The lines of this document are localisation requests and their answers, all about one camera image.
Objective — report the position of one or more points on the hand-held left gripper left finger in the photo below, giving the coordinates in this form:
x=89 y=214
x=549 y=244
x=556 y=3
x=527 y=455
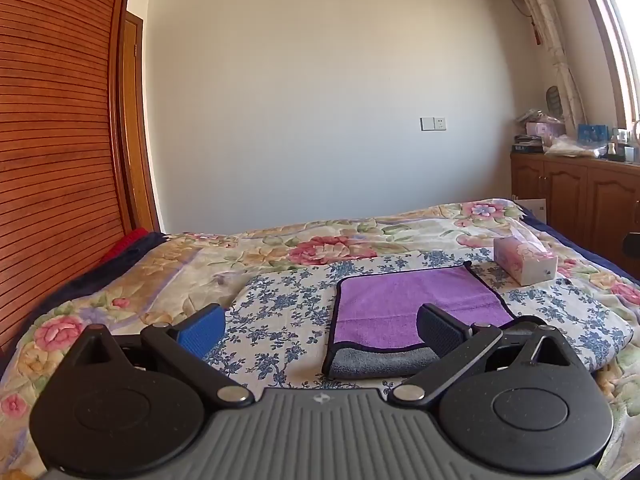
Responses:
x=202 y=332

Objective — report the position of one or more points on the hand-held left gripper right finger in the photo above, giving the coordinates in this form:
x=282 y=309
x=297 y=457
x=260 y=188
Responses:
x=440 y=330

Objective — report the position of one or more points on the purple and grey towel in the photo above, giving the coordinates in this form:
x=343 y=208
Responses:
x=400 y=300

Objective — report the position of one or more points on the blue floral white cloth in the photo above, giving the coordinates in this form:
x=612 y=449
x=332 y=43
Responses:
x=285 y=300

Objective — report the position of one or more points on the pink floral tissue box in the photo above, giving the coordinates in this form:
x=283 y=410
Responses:
x=525 y=262

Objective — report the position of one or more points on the red blanket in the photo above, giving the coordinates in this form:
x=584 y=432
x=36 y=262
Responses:
x=125 y=245

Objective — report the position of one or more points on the dark blue blanket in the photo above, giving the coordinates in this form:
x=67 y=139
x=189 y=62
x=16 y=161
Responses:
x=100 y=275

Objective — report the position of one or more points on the pink floral quilt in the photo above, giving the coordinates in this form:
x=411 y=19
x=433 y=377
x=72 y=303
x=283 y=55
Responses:
x=310 y=245

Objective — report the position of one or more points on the white cardboard box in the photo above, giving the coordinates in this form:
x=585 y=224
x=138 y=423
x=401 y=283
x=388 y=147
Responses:
x=532 y=208

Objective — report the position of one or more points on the navy bed sheet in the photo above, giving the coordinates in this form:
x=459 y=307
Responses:
x=575 y=245

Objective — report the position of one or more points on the wooden cabinet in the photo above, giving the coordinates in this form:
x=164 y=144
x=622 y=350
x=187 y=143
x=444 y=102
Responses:
x=565 y=185

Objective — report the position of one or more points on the stack of books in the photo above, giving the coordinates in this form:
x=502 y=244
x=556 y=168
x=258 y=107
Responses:
x=526 y=145

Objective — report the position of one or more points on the black object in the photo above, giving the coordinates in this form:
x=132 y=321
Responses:
x=632 y=255

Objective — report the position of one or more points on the wooden door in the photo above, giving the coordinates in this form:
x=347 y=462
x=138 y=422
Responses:
x=132 y=135

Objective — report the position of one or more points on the clear plastic bag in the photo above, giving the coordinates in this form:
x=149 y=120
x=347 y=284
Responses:
x=570 y=147

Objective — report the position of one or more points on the blue box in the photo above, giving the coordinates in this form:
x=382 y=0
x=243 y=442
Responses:
x=593 y=134

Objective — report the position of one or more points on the wooden louvered wardrobe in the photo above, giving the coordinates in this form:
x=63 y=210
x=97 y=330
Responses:
x=50 y=135

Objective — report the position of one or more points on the grey hand fan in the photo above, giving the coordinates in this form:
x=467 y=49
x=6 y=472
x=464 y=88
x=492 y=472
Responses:
x=554 y=101

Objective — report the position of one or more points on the red tassel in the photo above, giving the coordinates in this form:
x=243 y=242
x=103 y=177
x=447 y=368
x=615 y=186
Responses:
x=537 y=32

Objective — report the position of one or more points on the patterned beige curtain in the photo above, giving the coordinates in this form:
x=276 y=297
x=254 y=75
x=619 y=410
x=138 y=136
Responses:
x=545 y=25

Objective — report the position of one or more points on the white wall socket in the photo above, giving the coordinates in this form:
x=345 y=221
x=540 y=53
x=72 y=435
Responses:
x=433 y=123

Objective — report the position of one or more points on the wooden window frame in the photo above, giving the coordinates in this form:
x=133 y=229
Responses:
x=607 y=35

